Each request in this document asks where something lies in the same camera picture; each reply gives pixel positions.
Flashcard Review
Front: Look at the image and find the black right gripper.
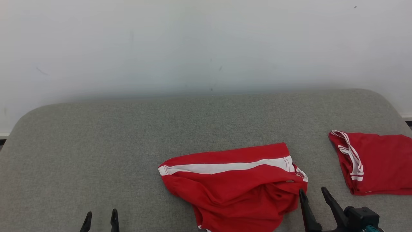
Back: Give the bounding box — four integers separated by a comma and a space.
298, 186, 364, 232

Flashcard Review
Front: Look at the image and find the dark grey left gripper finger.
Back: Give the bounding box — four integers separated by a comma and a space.
80, 211, 93, 232
110, 208, 120, 232

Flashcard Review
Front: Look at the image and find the red basketball jersey white trim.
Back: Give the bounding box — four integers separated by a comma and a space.
328, 130, 412, 196

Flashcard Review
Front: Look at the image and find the red shorts white stripe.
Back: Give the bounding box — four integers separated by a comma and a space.
157, 142, 309, 232

